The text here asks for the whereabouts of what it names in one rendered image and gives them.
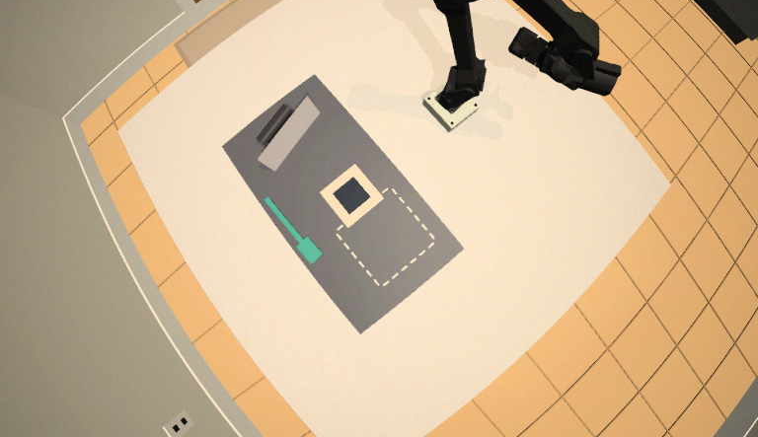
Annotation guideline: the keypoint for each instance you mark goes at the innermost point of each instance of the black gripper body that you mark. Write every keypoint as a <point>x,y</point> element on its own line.
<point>524,42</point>

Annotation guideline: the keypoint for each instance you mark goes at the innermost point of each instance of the beige square tile with dark centre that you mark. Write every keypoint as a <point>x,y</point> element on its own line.
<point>351,195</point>

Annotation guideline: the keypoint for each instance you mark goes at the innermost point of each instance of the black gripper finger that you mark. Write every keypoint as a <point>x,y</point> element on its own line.
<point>541,41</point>

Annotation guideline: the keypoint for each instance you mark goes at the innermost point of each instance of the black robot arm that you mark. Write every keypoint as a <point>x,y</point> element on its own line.
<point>575,35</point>

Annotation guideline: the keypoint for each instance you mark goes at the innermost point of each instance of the green flat paddle shape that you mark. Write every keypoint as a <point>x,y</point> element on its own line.
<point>305,246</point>

